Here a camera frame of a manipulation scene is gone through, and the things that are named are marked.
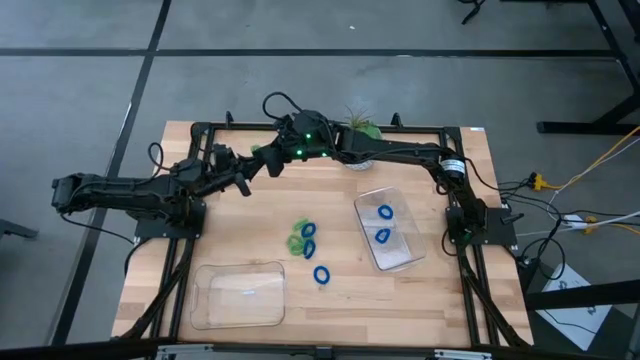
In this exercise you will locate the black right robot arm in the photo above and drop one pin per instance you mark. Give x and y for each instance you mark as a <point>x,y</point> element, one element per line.
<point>390,147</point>

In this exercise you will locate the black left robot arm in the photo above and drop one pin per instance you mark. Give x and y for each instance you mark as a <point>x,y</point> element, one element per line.
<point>125,192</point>

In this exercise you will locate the potted succulent in patterned pot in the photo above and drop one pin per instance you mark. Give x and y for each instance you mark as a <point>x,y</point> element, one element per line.
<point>370,131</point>

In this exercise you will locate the silver metal bracket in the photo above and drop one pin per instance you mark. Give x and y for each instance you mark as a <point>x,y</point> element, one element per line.
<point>185,350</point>
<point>462,355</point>

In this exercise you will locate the black aluminium table frame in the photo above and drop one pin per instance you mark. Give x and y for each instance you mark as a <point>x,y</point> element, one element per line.
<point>240,126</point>

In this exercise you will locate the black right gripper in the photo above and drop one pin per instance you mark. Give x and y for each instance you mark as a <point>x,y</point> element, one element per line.
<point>300,135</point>

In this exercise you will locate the black steel beam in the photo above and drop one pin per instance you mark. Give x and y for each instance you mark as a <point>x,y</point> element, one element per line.
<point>590,295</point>

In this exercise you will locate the white power adapter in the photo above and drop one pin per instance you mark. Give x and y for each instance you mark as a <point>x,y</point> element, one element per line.
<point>574,220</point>

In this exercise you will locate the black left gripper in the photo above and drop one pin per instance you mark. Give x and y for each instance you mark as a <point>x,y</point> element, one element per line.
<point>222,172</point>

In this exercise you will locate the black stand foot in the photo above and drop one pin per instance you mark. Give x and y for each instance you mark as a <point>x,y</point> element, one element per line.
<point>15,229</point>

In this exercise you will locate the white paper sheet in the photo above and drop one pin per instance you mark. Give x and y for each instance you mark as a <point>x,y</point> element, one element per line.
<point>575,325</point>

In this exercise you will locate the clear plastic bin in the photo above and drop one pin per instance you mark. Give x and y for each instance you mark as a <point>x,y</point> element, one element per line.
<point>405,250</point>
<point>240,300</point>

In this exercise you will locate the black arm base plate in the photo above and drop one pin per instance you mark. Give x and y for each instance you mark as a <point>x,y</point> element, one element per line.
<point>150,231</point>
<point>500,227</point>

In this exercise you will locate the black desk frame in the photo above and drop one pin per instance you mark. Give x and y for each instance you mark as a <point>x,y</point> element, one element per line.
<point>575,127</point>

